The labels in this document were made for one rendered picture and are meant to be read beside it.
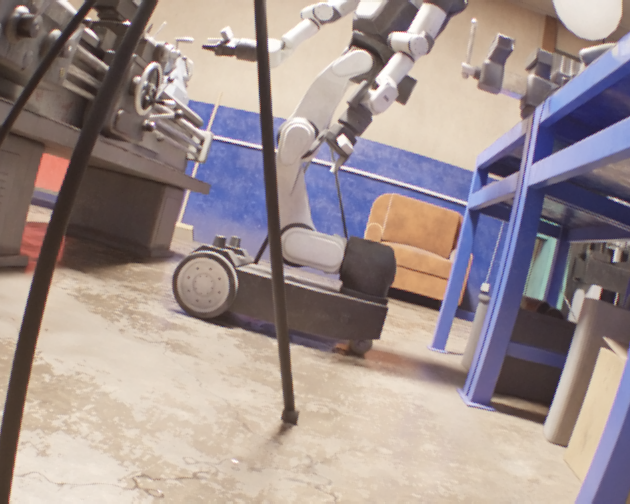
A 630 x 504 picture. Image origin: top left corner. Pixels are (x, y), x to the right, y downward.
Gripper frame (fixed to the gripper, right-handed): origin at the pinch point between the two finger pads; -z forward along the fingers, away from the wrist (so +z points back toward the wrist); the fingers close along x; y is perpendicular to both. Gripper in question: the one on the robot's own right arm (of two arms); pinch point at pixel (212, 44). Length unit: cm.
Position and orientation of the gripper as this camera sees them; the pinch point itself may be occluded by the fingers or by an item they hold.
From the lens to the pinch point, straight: 249.8
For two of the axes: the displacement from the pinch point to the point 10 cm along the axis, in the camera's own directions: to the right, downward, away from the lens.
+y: -1.5, 7.2, 6.7
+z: 9.6, 2.6, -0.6
